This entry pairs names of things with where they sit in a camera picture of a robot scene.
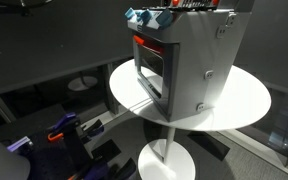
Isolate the grey toy stove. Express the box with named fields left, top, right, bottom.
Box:
left=127, top=0, right=256, bottom=123

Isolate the large blue stove knob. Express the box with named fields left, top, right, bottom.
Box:
left=156, top=8, right=174, bottom=29

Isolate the small blue stove knob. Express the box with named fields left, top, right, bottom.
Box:
left=124, top=7, right=137, bottom=20

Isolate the grey oven door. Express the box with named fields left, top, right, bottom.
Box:
left=132, top=32, right=182, bottom=122

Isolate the white round table base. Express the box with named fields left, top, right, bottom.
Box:
left=67, top=75, right=99, bottom=92

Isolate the black and purple clamp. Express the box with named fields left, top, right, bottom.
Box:
left=81, top=119, right=105, bottom=138

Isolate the purple clamp with orange trigger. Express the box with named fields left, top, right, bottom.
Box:
left=46, top=112, right=82, bottom=143

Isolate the orange oven door handle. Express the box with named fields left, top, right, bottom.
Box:
left=132, top=34, right=165, bottom=55

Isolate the black clamp handle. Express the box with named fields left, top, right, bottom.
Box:
left=110, top=158, right=138, bottom=180

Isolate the white round pedestal table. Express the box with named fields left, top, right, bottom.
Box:
left=109, top=58, right=272, bottom=180

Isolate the purple clamp handle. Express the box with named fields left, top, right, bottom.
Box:
left=6, top=136, right=34, bottom=153

